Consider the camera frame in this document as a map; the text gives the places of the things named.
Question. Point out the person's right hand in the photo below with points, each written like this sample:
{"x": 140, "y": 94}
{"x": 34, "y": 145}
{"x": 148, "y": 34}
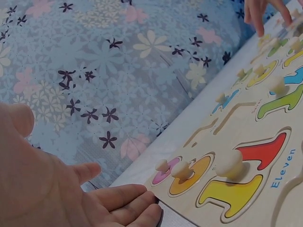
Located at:
{"x": 255, "y": 14}

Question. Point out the person's left hand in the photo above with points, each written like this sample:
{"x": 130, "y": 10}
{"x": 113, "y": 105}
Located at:
{"x": 35, "y": 189}

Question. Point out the person's right fingers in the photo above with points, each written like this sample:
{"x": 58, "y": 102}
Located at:
{"x": 259, "y": 23}

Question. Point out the person's left thumb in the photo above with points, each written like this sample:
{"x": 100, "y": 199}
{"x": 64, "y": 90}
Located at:
{"x": 20, "y": 120}

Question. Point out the pale yellow puzzle piece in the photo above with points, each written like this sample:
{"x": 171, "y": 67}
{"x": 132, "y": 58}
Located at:
{"x": 265, "y": 41}

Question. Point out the pink round puzzle piece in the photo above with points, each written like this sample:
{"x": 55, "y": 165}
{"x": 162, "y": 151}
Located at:
{"x": 165, "y": 175}

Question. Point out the yellow curved puzzle piece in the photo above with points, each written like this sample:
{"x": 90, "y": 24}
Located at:
{"x": 294, "y": 55}

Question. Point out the small green puzzle piece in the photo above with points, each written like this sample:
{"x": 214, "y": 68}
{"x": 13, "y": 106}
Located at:
{"x": 243, "y": 75}

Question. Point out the blue and green number piece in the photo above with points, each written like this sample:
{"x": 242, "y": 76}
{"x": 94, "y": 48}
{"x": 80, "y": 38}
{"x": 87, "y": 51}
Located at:
{"x": 279, "y": 104}

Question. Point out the small blue number piece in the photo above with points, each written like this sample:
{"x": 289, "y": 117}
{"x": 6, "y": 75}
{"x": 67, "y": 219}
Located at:
{"x": 227, "y": 100}

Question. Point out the red and yellow number piece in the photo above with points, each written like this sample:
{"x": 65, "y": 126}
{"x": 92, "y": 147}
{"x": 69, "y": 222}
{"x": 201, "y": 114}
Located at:
{"x": 236, "y": 194}

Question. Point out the wooden number puzzle board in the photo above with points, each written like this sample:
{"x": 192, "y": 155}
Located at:
{"x": 236, "y": 132}

